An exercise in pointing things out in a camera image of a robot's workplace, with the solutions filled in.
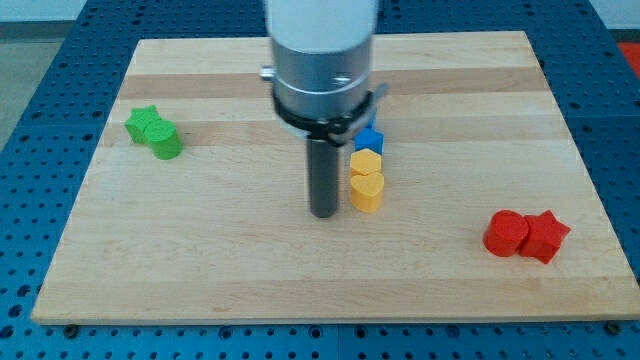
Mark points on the red cylinder block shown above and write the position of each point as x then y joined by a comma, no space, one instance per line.
505,233

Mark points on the blue cube block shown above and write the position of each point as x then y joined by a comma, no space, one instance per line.
369,139

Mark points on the yellow heart block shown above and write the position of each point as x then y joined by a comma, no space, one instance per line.
367,191

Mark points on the green cylinder block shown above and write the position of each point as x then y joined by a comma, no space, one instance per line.
161,136

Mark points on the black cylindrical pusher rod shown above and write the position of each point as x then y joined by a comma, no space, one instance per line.
322,174

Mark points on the yellow hexagon block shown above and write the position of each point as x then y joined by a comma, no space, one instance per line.
364,162

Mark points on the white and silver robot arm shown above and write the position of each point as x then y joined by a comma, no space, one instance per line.
321,54

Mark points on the red star block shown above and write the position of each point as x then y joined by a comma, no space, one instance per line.
545,236

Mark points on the light wooden board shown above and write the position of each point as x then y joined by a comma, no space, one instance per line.
222,233

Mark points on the green star block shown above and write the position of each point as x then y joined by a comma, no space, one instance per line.
141,124

